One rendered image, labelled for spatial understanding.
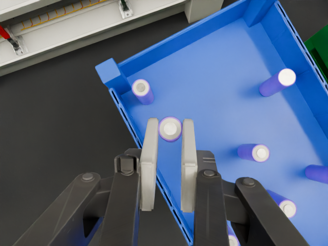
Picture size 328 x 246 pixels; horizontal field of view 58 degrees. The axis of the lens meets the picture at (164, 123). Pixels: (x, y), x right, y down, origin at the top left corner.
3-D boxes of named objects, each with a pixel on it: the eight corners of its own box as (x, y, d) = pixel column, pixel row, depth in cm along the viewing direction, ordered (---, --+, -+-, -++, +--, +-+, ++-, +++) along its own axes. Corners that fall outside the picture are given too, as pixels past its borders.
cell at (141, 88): (156, 100, 36) (153, 91, 29) (143, 107, 36) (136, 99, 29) (149, 87, 36) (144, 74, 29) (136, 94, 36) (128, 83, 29)
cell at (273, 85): (283, 89, 29) (263, 99, 35) (299, 81, 29) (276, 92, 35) (274, 73, 29) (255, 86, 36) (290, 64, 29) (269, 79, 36)
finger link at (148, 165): (153, 212, 16) (139, 212, 16) (158, 153, 23) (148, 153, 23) (153, 163, 15) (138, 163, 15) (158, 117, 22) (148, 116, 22)
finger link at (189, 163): (182, 164, 15) (197, 165, 15) (182, 117, 22) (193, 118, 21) (180, 213, 16) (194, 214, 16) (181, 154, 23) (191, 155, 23)
